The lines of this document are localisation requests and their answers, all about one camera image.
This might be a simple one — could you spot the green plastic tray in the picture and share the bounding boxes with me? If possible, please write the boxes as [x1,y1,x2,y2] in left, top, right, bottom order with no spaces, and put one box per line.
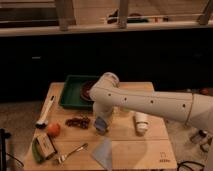
[59,75,99,110]

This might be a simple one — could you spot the white handled brush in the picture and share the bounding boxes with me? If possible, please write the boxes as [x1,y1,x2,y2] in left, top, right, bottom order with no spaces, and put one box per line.
[35,96,55,129]

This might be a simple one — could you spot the white plastic cup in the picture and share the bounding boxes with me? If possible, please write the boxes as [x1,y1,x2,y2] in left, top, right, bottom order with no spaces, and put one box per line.
[134,112,148,135]

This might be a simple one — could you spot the brown dried chili bunch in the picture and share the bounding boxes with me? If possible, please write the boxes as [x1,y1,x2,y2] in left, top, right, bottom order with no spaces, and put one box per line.
[65,117,90,129]

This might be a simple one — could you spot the silver metal fork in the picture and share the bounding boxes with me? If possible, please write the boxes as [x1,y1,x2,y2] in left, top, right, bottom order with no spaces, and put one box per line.
[52,143,88,165]

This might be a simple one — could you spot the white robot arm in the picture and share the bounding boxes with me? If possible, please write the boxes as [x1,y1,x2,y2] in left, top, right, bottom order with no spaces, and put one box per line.
[89,72,213,135]

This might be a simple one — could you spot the dark red bowl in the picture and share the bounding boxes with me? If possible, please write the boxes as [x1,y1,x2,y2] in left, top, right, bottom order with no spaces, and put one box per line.
[80,81,95,101]

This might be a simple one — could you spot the blue sponge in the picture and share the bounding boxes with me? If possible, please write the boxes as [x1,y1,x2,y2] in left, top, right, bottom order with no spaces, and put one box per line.
[94,117,107,133]

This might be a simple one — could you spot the black cable on floor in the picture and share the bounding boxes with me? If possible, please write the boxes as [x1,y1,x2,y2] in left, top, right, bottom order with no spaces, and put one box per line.
[176,160,208,171]

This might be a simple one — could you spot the green cucumber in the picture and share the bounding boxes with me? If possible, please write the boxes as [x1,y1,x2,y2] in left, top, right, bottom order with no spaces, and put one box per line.
[31,139,44,164]

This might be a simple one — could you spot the black stand left edge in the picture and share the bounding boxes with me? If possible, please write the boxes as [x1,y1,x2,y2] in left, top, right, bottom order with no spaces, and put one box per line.
[0,128,11,171]

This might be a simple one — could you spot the wooden table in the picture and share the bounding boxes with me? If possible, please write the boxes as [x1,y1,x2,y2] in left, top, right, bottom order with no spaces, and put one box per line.
[23,81,178,171]

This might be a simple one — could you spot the orange fruit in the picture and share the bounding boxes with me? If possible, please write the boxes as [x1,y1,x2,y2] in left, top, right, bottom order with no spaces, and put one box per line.
[47,123,61,137]

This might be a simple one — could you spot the bottles cluster on floor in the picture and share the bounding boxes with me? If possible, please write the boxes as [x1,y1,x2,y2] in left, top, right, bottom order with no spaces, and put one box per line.
[189,130,208,144]

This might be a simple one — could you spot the blue folded cloth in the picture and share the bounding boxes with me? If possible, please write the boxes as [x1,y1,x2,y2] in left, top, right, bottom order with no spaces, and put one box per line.
[91,138,112,171]

